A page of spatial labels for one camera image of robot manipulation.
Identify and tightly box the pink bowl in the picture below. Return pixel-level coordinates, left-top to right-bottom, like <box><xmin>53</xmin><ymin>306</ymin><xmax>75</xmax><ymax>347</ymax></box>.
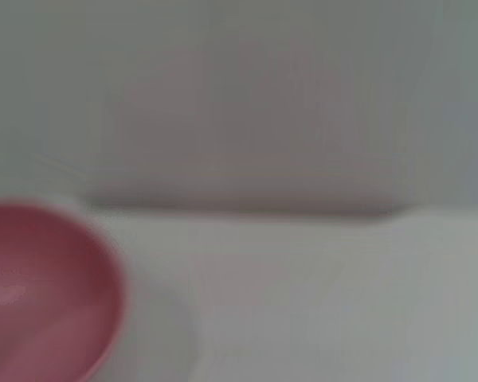
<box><xmin>0</xmin><ymin>201</ymin><xmax>129</xmax><ymax>382</ymax></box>

